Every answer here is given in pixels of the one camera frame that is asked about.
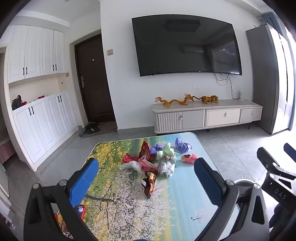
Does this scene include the white wall cupboard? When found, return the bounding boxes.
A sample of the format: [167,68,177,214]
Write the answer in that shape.
[7,24,66,84]

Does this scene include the flat red wrapper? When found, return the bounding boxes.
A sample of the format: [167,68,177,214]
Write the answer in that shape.
[122,153,140,163]

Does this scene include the blue grey curtain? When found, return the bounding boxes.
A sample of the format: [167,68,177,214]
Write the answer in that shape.
[262,11,284,36]

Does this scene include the small purple crumpled wrapper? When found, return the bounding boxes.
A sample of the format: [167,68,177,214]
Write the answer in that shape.
[150,143,163,156]

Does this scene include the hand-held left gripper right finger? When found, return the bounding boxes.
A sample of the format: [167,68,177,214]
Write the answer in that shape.
[194,158,270,241]

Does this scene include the white plastic bag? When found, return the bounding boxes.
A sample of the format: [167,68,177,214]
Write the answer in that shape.
[119,160,145,174]

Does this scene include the white television cabinet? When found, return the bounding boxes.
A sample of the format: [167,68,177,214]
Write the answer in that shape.
[151,99,263,136]

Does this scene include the large purple crumpled wrapper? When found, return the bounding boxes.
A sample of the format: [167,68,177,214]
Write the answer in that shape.
[175,137,193,154]

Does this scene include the red foil snack wrapper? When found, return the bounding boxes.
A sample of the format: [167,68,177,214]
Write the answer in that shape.
[139,141,152,160]

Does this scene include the brown doormat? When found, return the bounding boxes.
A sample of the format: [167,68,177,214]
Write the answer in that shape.
[82,122,117,138]

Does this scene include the dark brown snack packet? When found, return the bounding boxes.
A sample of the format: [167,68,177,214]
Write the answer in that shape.
[141,171,159,198]

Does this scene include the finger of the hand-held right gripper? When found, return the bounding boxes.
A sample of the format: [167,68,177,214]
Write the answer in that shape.
[257,147,296,180]
[284,143,296,155]

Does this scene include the golden tiger figurine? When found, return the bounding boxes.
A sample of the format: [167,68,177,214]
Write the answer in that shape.
[201,95,219,104]

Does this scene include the red plastic object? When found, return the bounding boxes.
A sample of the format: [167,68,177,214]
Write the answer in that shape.
[73,205,87,219]

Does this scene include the golden dragon figurine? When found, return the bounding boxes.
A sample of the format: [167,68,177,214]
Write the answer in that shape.
[155,96,186,108]
[184,93,202,105]

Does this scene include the black bag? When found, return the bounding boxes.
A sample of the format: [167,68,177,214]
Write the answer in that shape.
[11,95,28,111]

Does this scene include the dark brown entrance door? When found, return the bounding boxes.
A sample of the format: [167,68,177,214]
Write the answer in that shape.
[74,34,116,126]

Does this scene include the black shoes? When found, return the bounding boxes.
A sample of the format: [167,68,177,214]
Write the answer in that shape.
[84,122,100,134]

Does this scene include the landscape print coffee table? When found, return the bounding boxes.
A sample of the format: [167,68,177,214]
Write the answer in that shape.
[54,132,240,241]

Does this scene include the tall grey cabinet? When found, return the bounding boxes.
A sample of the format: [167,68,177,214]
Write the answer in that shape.
[245,23,291,135]

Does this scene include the black wall television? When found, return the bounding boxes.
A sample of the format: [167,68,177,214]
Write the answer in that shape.
[131,14,242,77]

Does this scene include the black television cable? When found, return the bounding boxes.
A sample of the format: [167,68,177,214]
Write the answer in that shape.
[214,72,240,100]

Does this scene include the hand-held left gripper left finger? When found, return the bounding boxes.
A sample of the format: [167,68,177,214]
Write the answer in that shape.
[23,158,100,241]

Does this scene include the white shoe cabinet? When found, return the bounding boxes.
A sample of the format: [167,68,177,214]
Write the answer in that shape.
[11,90,78,172]

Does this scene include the red white striped wrapper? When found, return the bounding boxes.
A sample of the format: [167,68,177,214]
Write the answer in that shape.
[139,158,159,172]

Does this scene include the red orange wrapper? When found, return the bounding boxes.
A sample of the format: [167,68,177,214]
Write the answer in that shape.
[181,153,198,164]

